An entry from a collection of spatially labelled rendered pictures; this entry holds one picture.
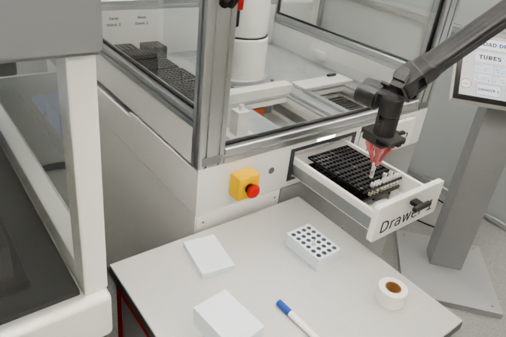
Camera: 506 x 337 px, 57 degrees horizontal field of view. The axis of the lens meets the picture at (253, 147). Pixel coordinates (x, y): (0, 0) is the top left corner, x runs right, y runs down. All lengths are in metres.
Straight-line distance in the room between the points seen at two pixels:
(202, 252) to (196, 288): 0.11
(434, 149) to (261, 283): 2.31
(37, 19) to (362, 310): 0.90
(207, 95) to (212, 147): 0.15
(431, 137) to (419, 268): 1.07
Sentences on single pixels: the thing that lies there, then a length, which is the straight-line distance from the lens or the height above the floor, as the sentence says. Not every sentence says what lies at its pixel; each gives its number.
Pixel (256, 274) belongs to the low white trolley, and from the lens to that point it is 1.19.
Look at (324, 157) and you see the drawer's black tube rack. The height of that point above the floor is 0.90.
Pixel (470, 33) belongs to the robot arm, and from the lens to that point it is 1.28.
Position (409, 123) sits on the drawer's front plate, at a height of 0.91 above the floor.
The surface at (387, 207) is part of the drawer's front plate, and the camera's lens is 1.24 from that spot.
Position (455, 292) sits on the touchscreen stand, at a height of 0.03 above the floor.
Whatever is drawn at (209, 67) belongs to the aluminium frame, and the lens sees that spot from 1.09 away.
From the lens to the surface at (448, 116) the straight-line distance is 3.21.
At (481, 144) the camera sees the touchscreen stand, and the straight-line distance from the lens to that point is 2.27.
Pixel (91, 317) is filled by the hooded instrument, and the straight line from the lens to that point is 0.95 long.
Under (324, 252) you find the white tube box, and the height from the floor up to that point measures 0.79.
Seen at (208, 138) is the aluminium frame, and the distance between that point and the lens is 1.17.
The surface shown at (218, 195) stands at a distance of 1.29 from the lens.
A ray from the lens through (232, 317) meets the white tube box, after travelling 1.02.
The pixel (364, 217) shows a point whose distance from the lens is 1.28.
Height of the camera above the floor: 1.57
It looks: 28 degrees down
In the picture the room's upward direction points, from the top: 7 degrees clockwise
